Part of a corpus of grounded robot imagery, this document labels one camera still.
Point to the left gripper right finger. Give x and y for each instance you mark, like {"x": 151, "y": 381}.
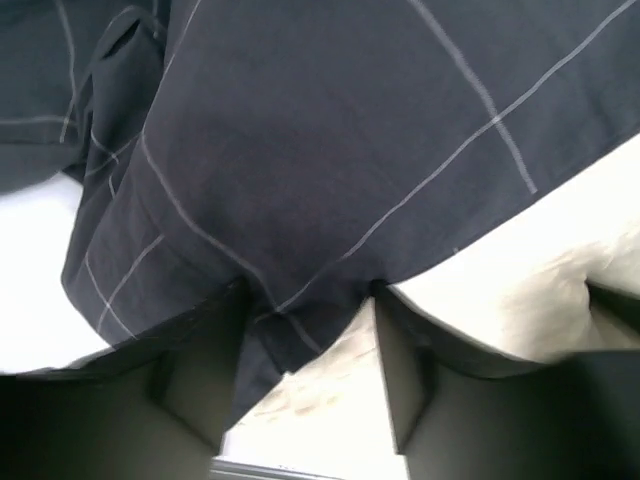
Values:
{"x": 462, "y": 411}

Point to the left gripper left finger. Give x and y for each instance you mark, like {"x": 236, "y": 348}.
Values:
{"x": 155, "y": 407}

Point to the cream yellow-edged pillow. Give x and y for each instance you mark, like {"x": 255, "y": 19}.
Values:
{"x": 521, "y": 289}

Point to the dark grey checked pillowcase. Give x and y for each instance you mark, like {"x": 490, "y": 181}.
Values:
{"x": 313, "y": 148}

